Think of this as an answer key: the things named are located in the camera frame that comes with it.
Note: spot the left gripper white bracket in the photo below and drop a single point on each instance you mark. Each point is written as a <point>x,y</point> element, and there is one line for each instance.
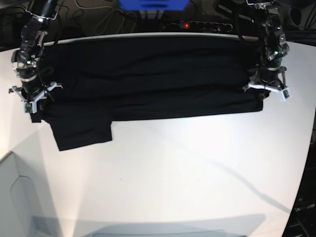
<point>269,80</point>

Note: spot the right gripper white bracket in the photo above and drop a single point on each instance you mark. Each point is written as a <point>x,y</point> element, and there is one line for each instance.
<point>30,99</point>

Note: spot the black T-shirt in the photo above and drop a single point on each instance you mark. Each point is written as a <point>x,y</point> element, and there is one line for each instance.
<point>142,78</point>

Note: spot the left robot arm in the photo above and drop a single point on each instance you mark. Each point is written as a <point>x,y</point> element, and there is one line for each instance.
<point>272,43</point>

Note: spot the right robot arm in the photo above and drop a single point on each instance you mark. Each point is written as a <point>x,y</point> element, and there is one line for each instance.
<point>26,60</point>

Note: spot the blue plastic box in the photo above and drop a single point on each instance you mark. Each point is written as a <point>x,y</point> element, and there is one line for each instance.
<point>177,5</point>

